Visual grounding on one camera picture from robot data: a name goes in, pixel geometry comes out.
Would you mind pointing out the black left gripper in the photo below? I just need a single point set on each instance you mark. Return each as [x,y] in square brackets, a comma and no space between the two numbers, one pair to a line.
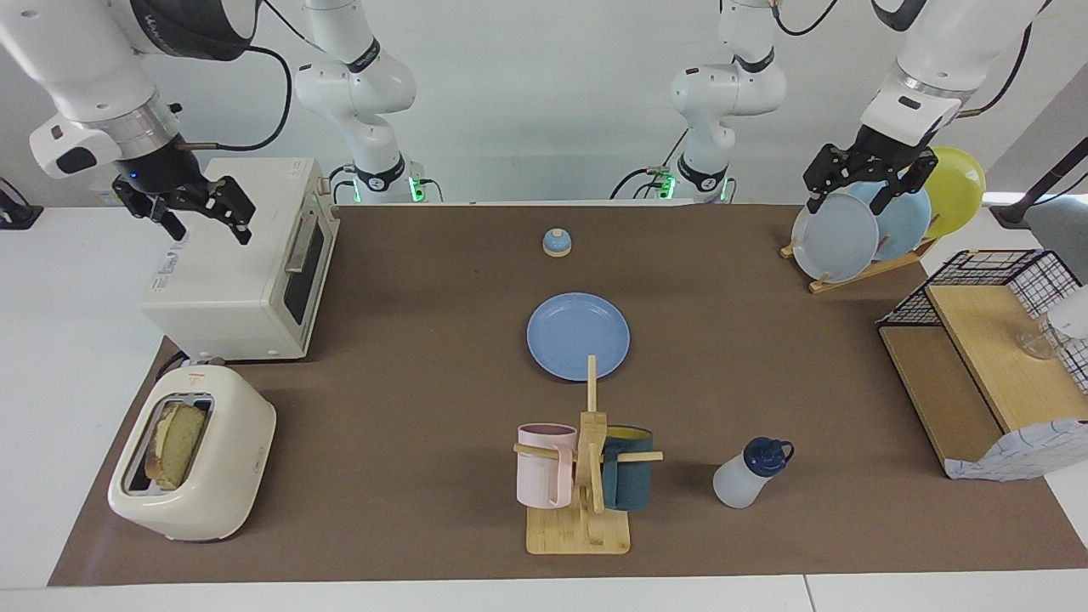
[888,153]

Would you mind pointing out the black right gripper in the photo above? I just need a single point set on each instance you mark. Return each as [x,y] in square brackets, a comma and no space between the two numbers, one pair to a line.
[161,174]

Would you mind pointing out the toasted bread slice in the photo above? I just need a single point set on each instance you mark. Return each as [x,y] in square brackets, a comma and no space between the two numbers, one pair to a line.
[177,442]

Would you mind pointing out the translucent seasoning bottle navy cap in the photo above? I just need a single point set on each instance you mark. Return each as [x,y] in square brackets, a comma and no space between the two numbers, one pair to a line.
[744,480]

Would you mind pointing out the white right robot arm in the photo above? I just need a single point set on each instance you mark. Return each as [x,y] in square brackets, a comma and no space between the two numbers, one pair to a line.
[85,68]

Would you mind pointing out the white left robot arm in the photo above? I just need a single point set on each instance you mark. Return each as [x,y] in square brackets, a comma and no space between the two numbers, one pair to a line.
[935,59]

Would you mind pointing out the light blue plate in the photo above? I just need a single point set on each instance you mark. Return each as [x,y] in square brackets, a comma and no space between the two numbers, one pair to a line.
[903,225]

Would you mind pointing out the pale grey plate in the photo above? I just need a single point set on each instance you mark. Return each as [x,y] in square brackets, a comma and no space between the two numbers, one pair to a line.
[833,242]

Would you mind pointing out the yellow plate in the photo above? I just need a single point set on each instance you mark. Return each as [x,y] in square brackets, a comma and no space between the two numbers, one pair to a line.
[960,191]

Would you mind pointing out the blue round plate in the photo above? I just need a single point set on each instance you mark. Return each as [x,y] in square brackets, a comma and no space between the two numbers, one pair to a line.
[569,331]

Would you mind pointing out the cream toaster oven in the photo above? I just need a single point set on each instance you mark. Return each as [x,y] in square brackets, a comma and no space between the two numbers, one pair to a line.
[238,255]

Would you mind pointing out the wooden dish rack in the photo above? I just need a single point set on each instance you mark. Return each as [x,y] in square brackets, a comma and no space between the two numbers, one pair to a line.
[858,276]

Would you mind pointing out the black stand foot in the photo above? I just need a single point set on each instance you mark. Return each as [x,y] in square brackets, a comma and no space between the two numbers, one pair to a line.
[19,212]

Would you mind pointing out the clear glass cup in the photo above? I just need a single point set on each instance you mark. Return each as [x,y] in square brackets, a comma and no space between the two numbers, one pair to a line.
[1037,344]

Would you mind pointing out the white crumpled sheet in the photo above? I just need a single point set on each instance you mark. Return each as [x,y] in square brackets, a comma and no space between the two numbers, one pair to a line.
[1071,313]

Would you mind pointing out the cream two-slot toaster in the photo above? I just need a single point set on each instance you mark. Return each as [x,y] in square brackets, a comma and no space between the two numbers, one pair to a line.
[229,459]

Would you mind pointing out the brown table mat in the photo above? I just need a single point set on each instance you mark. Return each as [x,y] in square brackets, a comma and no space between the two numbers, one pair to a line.
[425,340]

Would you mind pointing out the small blue dome wooden knob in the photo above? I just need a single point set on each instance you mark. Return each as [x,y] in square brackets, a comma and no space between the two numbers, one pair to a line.
[557,245]

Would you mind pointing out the white patterned cloth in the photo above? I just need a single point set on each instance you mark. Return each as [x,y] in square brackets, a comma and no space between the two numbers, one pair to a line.
[1028,450]

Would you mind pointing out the teal mug yellow inside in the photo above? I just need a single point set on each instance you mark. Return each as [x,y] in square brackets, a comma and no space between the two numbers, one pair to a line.
[631,480]

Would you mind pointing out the pink mug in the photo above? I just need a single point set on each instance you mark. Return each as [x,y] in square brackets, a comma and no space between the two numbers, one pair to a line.
[544,476]

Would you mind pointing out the wooden mug rack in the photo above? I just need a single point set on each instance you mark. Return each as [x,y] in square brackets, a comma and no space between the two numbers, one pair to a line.
[586,531]

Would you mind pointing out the black camera stand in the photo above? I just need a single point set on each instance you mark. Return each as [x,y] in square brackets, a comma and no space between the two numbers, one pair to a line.
[1054,174]

